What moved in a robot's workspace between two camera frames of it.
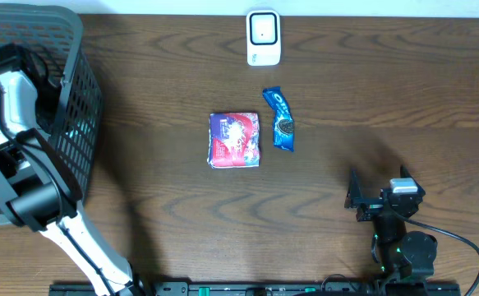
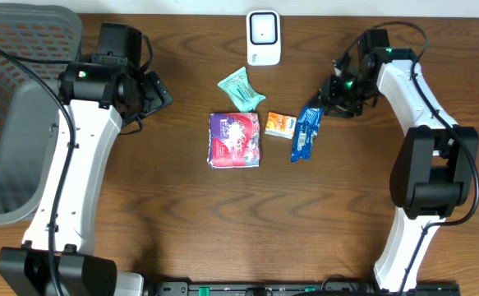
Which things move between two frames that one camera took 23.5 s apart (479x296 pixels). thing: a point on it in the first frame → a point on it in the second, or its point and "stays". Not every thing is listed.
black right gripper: (370, 207) → (330, 102)
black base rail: (256, 289) stays
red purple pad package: (233, 140) stays
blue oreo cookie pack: (283, 121) → (306, 130)
